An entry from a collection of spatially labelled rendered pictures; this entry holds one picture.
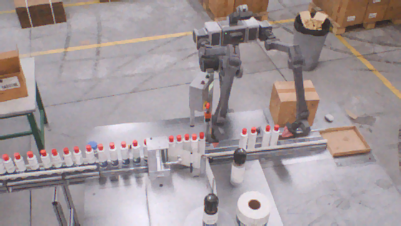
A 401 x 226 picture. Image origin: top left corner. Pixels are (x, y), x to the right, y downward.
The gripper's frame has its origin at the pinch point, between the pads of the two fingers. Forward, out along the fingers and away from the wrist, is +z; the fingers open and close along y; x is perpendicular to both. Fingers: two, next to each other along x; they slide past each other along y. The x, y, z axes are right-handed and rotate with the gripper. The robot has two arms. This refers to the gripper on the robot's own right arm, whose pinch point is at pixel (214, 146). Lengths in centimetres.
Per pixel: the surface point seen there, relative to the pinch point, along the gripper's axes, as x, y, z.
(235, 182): -25.1, 8.9, 9.7
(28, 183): 3, -125, 17
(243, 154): -24.9, 11.8, -15.6
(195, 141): 3.8, -12.6, -2.8
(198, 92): 6.1, -10.7, -42.7
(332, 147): 1, 92, 17
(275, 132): 3.1, 44.5, -3.2
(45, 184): 3, -114, 19
